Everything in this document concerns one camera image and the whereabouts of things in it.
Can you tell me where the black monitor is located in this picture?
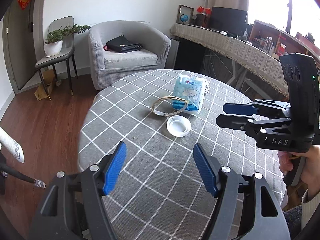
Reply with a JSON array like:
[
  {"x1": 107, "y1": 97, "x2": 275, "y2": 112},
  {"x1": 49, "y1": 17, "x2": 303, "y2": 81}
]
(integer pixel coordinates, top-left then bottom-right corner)
[{"x1": 209, "y1": 7, "x2": 247, "y2": 35}]

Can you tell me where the wooden bookshelf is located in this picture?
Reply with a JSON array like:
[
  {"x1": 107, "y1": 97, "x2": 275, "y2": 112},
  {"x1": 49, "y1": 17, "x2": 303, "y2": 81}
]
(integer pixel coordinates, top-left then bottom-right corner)
[{"x1": 249, "y1": 20, "x2": 319, "y2": 68}]

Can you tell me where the person's right hand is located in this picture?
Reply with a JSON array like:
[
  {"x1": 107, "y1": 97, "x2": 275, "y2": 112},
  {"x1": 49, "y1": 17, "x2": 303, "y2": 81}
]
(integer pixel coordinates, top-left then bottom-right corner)
[{"x1": 278, "y1": 145, "x2": 319, "y2": 201}]

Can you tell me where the grey dining chair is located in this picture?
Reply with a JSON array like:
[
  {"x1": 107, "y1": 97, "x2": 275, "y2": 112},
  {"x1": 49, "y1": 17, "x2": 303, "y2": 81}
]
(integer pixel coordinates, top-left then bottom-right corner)
[{"x1": 35, "y1": 16, "x2": 79, "y2": 101}]

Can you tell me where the white plastic lid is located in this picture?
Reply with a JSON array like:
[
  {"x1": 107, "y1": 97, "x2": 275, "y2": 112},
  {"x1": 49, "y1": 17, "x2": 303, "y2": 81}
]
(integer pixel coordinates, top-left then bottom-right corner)
[{"x1": 167, "y1": 115, "x2": 191, "y2": 138}]

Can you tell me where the dark table leg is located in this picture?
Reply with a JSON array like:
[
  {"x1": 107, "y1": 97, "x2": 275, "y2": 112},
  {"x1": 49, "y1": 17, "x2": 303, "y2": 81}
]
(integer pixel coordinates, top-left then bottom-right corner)
[{"x1": 1, "y1": 163, "x2": 46, "y2": 189}]

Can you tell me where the beige lace desk cloth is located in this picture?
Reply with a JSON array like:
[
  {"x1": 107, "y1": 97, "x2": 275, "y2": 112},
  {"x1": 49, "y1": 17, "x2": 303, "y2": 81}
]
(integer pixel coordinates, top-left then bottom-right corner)
[{"x1": 170, "y1": 23, "x2": 289, "y2": 97}]

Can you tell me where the red door decoration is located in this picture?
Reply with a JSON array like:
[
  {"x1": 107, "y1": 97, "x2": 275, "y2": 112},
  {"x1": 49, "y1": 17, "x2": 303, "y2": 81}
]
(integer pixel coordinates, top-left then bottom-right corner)
[{"x1": 18, "y1": 0, "x2": 31, "y2": 10}]

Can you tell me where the wooden picture frame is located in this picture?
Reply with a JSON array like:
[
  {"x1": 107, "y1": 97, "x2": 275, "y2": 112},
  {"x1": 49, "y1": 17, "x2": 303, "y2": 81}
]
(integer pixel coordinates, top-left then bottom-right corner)
[{"x1": 176, "y1": 4, "x2": 194, "y2": 25}]

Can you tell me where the potted green plant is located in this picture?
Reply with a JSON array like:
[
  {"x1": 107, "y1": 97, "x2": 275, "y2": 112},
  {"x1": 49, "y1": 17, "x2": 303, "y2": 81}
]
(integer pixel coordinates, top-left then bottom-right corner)
[{"x1": 43, "y1": 24, "x2": 91, "y2": 57}]

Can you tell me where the grey armchair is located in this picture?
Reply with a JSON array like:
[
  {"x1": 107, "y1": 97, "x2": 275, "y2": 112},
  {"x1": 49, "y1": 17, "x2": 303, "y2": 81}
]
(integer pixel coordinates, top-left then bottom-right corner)
[{"x1": 88, "y1": 21, "x2": 171, "y2": 90}]

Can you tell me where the cardboard box on floor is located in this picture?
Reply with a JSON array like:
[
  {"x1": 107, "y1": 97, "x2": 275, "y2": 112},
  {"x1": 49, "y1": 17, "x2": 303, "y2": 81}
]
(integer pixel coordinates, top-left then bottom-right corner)
[{"x1": 34, "y1": 69, "x2": 56, "y2": 101}]

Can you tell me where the small blue globe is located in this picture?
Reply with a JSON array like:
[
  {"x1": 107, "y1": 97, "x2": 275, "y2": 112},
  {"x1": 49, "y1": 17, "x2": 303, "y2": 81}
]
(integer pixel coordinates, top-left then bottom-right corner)
[{"x1": 180, "y1": 14, "x2": 189, "y2": 25}]

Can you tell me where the grey checked tablecloth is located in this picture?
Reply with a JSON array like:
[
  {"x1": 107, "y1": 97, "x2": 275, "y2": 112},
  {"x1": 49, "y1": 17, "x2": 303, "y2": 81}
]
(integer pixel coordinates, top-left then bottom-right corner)
[{"x1": 78, "y1": 70, "x2": 285, "y2": 239}]

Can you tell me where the light blue tissue pack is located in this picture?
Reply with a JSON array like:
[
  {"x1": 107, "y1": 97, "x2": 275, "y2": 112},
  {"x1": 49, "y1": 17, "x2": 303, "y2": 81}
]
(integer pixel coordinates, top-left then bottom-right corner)
[{"x1": 172, "y1": 75, "x2": 209, "y2": 114}]

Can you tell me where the black bag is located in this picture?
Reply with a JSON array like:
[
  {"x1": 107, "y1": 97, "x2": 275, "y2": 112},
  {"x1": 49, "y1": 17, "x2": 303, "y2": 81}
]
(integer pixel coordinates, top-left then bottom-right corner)
[{"x1": 104, "y1": 35, "x2": 143, "y2": 54}]

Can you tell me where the grey door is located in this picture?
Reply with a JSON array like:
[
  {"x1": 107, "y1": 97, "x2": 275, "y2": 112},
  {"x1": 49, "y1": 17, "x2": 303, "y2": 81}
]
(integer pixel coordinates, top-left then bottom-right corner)
[{"x1": 2, "y1": 0, "x2": 44, "y2": 94}]

